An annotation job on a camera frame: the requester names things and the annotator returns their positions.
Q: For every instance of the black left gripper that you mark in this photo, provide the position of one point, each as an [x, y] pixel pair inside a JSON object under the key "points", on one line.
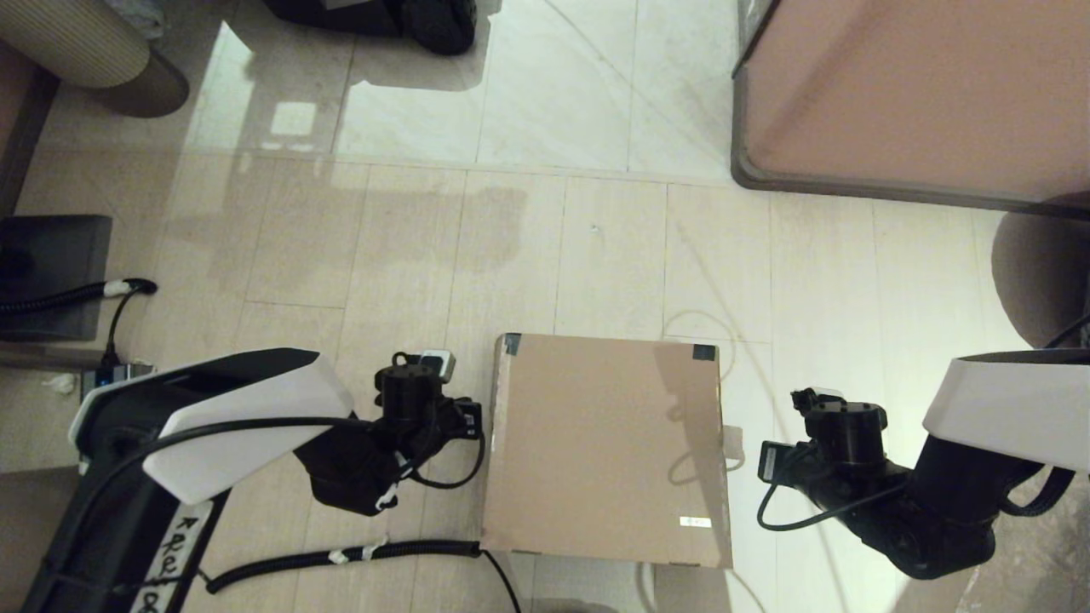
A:
{"points": [[417, 409]]}

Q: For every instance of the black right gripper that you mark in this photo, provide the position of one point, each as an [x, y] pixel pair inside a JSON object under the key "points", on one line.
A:
{"points": [[843, 443]]}

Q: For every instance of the brown cardboard shoe box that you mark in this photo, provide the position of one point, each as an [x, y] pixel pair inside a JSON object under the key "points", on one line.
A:
{"points": [[596, 451]]}

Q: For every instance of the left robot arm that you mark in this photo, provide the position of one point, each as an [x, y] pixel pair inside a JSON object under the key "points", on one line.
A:
{"points": [[213, 460]]}

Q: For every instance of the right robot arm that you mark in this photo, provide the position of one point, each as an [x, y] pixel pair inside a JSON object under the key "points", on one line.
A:
{"points": [[1005, 409]]}

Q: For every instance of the grey power supply box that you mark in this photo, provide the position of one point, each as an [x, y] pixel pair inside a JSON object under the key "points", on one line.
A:
{"points": [[115, 375]]}

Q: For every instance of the long black corrugated conduit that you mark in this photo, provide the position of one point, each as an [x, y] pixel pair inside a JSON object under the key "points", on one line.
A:
{"points": [[341, 558]]}

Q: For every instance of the pink cabinet with grey base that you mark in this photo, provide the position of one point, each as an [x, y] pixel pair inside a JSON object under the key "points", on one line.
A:
{"points": [[920, 94]]}

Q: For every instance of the white paper scrap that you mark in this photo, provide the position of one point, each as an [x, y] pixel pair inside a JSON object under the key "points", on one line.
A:
{"points": [[60, 383]]}

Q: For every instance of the short black corrugated conduit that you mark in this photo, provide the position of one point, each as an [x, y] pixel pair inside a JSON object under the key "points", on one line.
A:
{"points": [[60, 298]]}

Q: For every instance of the black wheeled machine base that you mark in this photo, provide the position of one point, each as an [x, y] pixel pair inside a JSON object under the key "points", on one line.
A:
{"points": [[426, 21]]}

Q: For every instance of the dark grey square block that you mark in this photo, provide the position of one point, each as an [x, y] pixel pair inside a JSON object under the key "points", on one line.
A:
{"points": [[51, 247]]}

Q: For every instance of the grey crumpled cloth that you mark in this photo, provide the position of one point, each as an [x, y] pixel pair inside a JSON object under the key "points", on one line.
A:
{"points": [[140, 15]]}

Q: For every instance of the ribbed beige round stool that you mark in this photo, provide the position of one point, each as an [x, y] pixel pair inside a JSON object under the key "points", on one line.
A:
{"points": [[77, 42]]}

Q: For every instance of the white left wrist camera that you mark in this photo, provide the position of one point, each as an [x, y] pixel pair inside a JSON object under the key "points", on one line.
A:
{"points": [[438, 364]]}

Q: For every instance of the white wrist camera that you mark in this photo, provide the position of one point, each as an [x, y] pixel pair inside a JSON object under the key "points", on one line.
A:
{"points": [[438, 364], [828, 393]]}

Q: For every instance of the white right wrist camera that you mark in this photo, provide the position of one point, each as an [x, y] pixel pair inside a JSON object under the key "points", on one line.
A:
{"points": [[828, 393]]}

